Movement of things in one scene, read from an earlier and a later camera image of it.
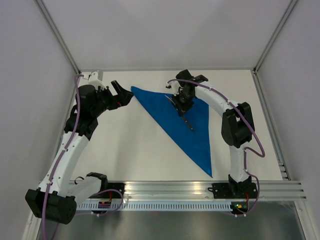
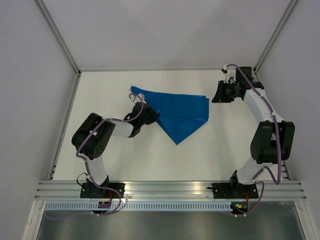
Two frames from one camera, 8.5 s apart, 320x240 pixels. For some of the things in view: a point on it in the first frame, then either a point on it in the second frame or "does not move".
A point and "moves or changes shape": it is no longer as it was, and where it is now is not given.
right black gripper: [181, 108] → [219, 97]
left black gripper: [123, 98] → [154, 116]
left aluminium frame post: [57, 35] does not move
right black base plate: [234, 190] does not move
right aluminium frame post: [290, 5] does not move
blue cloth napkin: [197, 141] moves or changes shape
